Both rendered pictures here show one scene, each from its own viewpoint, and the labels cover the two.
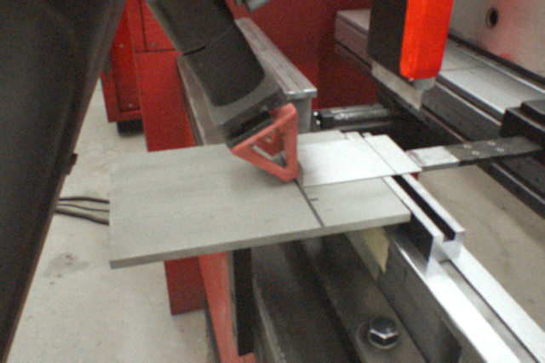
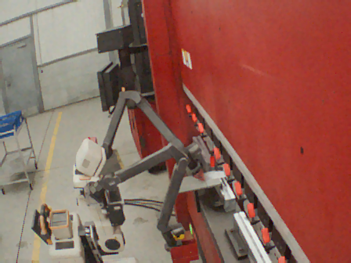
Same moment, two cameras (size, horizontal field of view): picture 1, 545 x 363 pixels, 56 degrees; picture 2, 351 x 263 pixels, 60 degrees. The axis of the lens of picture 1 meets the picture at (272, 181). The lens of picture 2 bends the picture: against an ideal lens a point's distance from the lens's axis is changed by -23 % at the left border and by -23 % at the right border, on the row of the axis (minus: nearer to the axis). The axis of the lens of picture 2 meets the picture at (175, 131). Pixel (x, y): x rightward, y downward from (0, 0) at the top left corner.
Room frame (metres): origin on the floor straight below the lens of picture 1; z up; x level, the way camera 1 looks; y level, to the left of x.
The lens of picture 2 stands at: (-1.62, -0.24, 2.09)
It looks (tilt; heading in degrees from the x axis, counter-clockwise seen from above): 20 degrees down; 9
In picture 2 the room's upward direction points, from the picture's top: 9 degrees counter-clockwise
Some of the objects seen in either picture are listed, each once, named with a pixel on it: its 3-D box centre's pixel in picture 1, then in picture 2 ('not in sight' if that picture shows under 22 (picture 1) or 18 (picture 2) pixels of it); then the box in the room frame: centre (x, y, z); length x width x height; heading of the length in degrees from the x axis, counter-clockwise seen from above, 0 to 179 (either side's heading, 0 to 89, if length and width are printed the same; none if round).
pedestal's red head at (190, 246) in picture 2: not in sight; (181, 243); (0.08, 0.11, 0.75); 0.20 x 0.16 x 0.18; 15
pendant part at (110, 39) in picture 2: not in sight; (119, 70); (1.56, 0.70, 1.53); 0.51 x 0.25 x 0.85; 4
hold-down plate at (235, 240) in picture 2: not in sight; (236, 242); (-0.13, -0.22, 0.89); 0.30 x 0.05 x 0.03; 15
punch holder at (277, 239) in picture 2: not in sight; (287, 246); (-0.67, -0.42, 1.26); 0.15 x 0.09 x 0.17; 15
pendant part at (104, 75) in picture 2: not in sight; (110, 84); (1.51, 0.78, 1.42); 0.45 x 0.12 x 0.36; 4
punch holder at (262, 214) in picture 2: not in sight; (270, 220); (-0.47, -0.36, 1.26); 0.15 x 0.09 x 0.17; 15
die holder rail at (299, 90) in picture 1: (261, 70); (203, 153); (1.00, 0.02, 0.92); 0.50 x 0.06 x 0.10; 15
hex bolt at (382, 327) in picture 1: (383, 331); not in sight; (0.32, -0.10, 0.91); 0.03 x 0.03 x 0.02
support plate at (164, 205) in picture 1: (247, 186); (197, 181); (0.43, 0.02, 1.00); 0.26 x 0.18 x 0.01; 105
